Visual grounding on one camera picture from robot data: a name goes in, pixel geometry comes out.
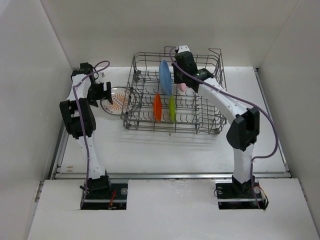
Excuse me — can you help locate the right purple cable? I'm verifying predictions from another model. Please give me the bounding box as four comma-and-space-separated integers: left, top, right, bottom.
169, 46, 280, 210

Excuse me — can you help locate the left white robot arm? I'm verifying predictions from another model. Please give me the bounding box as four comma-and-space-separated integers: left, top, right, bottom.
59, 62, 113, 199

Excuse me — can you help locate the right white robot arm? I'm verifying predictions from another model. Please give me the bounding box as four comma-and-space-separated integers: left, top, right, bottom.
169, 47, 260, 197

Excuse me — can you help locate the small orange plate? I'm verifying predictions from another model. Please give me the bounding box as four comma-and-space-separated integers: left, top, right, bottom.
153, 93, 162, 123

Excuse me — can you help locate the blue plate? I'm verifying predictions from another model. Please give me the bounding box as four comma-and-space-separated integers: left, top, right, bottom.
158, 60, 172, 96

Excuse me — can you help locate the white plate brown floral pattern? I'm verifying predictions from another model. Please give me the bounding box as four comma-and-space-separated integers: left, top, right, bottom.
100, 86, 136, 116

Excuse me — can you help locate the small green plate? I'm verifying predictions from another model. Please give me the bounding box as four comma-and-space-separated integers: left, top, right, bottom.
169, 95, 176, 123

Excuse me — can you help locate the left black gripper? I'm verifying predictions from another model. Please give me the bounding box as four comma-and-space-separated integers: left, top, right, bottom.
87, 81, 112, 107

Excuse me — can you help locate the grey wire dish rack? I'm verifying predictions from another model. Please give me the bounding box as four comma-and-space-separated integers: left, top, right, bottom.
120, 47, 227, 135

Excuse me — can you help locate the pink plate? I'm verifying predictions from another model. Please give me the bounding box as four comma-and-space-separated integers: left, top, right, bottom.
177, 83, 188, 93

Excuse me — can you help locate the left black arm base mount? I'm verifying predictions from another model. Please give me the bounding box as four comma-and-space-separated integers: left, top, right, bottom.
80, 182, 129, 211

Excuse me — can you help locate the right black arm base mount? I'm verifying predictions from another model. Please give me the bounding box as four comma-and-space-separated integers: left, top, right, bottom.
214, 181, 269, 210

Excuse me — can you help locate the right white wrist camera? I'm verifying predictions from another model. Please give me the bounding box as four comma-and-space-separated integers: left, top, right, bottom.
174, 45, 190, 54

